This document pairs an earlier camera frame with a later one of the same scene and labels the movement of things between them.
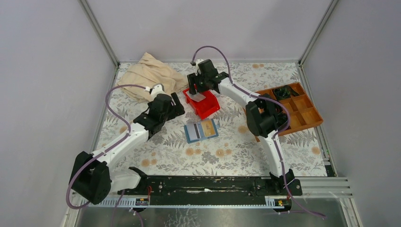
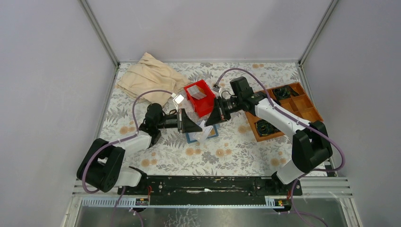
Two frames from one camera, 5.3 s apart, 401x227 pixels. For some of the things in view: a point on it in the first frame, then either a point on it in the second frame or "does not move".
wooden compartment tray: (303, 111) does not move
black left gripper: (177, 109) to (187, 125)
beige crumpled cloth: (146, 73) does not move
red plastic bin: (206, 107) does not move
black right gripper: (192, 79) to (218, 114)
